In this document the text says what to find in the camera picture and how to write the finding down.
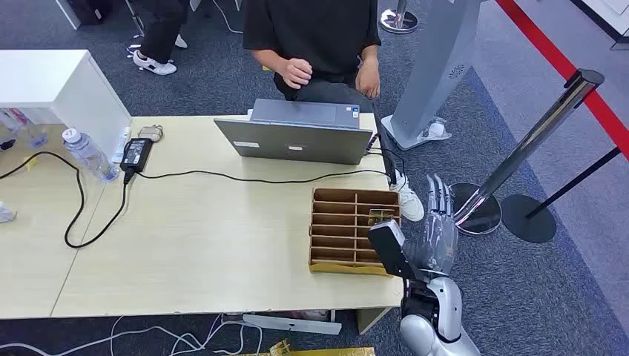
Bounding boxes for person's left hand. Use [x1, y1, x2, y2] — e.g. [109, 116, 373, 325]
[355, 59, 382, 100]

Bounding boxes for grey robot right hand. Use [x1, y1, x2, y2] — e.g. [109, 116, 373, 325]
[404, 174, 459, 276]

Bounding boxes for person's right hand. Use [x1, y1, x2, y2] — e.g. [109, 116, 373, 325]
[277, 58, 314, 91]

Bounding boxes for seated person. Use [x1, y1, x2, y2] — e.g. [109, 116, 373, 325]
[242, 0, 394, 115]

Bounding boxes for seated person's white shoe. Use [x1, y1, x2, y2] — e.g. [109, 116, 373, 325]
[389, 169, 426, 223]

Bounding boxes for standing person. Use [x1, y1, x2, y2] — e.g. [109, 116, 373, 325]
[125, 0, 191, 76]

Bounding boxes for grey laptop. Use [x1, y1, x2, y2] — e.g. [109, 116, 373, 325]
[214, 98, 375, 166]

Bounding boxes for chrome stanchion base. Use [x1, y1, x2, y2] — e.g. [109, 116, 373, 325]
[378, 0, 420, 36]

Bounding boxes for grey kiosk stand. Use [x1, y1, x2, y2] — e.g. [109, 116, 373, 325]
[381, 0, 484, 151]

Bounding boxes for brown cardboard slot organizer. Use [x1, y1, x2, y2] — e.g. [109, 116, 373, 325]
[308, 188, 402, 277]

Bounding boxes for wooden table leg panel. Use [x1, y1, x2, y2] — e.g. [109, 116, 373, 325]
[355, 306, 395, 335]

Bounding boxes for small grey pouch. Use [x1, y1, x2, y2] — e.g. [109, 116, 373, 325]
[137, 125, 165, 144]

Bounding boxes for gold box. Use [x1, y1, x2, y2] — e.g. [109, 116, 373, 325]
[244, 338, 376, 356]

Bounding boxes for white flat strip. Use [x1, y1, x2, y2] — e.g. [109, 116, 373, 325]
[242, 314, 343, 337]

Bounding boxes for black power adapter brick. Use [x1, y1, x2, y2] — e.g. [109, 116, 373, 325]
[119, 138, 154, 174]

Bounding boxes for white tube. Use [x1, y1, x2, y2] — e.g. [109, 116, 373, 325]
[111, 126, 132, 165]

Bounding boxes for red barrier belt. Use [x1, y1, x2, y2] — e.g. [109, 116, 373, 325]
[493, 0, 629, 162]

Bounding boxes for clear plastic water bottle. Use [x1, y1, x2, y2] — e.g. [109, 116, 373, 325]
[62, 128, 121, 184]

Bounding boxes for white cabinet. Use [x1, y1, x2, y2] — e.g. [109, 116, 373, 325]
[0, 49, 133, 159]

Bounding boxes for clear bottle with label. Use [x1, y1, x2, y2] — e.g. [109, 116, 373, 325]
[0, 108, 50, 149]

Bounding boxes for small clear wrapped item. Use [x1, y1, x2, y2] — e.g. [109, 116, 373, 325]
[0, 200, 18, 225]

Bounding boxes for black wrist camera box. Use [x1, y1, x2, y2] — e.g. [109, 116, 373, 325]
[367, 220, 420, 283]

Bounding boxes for black laptop side cable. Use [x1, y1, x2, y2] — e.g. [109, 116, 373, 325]
[365, 132, 407, 186]

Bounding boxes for black stanchion post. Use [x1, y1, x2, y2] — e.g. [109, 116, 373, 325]
[500, 146, 623, 245]

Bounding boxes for chrome stanchion post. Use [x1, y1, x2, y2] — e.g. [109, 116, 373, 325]
[449, 68, 606, 237]

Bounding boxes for black power cable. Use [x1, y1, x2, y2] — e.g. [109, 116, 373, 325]
[0, 151, 394, 250]

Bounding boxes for white floor cables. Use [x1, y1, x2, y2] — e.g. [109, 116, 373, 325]
[0, 314, 264, 356]

